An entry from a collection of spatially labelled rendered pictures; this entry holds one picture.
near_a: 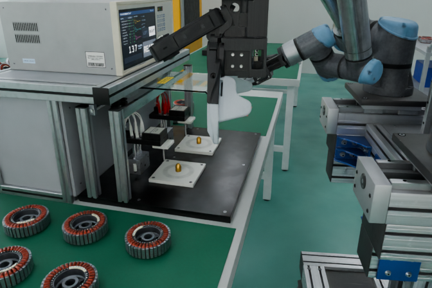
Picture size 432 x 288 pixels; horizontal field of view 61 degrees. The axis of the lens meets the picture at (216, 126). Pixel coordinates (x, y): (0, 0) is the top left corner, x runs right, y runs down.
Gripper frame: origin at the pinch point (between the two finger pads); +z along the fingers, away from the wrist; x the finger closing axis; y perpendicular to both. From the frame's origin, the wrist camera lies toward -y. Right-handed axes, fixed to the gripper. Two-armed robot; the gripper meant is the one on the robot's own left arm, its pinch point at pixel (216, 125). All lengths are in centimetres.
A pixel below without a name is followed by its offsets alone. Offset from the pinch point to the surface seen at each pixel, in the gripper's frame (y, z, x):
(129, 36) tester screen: -31, -7, 54
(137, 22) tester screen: -31, -10, 60
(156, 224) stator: -17.8, 36.8, 24.0
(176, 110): -23, 23, 77
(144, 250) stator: -18.4, 37.8, 15.2
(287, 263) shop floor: 27, 115, 105
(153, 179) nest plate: -25, 37, 48
